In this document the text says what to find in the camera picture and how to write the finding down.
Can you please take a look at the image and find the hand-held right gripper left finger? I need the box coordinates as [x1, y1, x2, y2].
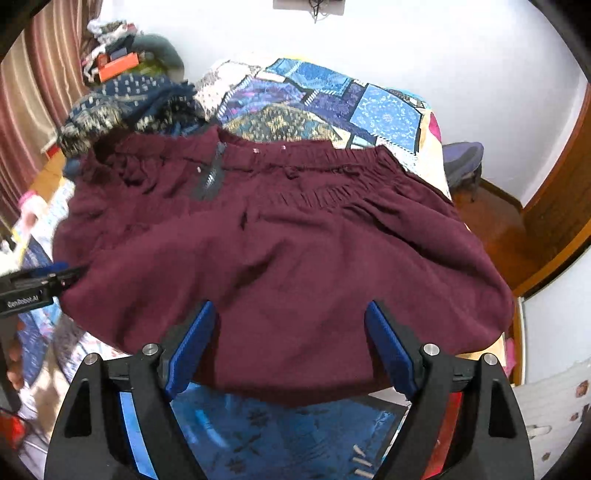
[44, 300, 219, 480]

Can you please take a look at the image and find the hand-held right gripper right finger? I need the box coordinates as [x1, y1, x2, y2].
[364, 299, 536, 480]

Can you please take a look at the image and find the maroon button-up shirt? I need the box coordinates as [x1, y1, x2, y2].
[52, 124, 516, 408]

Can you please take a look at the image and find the pile of dark patterned clothes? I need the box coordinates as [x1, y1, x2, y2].
[58, 74, 209, 158]

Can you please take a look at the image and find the person's left hand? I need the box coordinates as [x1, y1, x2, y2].
[6, 323, 27, 393]

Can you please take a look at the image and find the pink plush toy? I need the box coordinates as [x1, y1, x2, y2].
[21, 191, 48, 219]

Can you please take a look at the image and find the yellow wooden lap table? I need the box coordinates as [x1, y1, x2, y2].
[28, 150, 70, 195]

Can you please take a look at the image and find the white plastic appliance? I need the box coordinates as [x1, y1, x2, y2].
[512, 355, 588, 480]

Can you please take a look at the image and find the striped pink curtain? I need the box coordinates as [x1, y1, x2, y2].
[0, 0, 105, 223]

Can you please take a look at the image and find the grey purple backpack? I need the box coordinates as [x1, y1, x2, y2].
[442, 142, 485, 195]

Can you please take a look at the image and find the orange box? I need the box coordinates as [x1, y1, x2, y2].
[98, 52, 140, 82]

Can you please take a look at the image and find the patchwork quilt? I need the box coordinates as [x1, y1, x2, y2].
[14, 58, 455, 480]

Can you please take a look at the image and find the wooden door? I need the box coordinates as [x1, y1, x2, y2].
[508, 78, 591, 297]

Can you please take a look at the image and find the pile of household clutter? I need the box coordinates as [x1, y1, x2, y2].
[82, 18, 139, 85]

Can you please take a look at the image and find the small black wall monitor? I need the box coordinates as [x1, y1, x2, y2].
[272, 0, 346, 11]

